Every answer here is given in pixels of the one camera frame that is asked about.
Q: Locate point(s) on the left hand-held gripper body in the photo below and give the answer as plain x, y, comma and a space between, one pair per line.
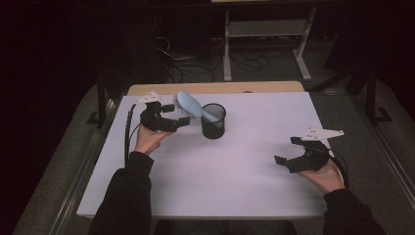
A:
156, 120

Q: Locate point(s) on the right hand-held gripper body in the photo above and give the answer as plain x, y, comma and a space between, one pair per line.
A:
310, 161

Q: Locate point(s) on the light blue hairbrush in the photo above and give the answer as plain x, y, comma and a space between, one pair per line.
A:
191, 104

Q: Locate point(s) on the black mesh pen cup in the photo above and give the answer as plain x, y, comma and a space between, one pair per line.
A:
212, 129

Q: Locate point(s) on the person's left hand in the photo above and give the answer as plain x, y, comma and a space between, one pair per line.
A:
148, 140

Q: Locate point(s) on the person's right hand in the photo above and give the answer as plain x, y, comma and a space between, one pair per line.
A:
324, 178

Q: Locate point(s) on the wooden table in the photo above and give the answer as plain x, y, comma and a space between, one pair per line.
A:
202, 88

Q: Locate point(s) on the black metal stand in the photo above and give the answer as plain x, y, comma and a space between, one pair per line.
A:
372, 98
101, 104

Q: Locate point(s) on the white metal table frame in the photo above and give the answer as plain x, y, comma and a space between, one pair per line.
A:
267, 28

